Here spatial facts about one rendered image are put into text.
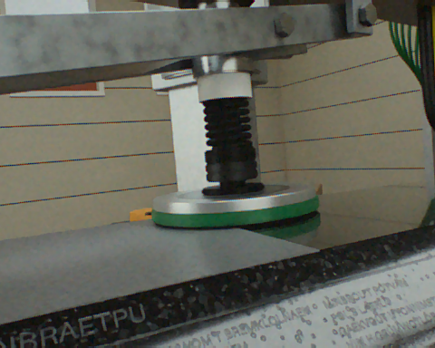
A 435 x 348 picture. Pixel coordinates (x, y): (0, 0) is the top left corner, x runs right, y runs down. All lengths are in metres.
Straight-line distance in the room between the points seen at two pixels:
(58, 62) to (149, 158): 6.56
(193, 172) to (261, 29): 0.81
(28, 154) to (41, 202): 0.66
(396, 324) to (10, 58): 0.36
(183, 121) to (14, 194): 5.28
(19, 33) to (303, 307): 0.31
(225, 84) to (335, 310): 0.32
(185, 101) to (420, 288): 1.04
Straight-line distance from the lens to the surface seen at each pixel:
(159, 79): 1.37
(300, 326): 0.33
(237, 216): 0.49
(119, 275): 0.36
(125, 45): 0.46
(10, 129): 6.53
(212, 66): 0.57
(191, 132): 1.33
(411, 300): 0.40
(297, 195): 0.53
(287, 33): 0.60
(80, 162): 6.65
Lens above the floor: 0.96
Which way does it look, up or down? 3 degrees down
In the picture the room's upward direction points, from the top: 5 degrees counter-clockwise
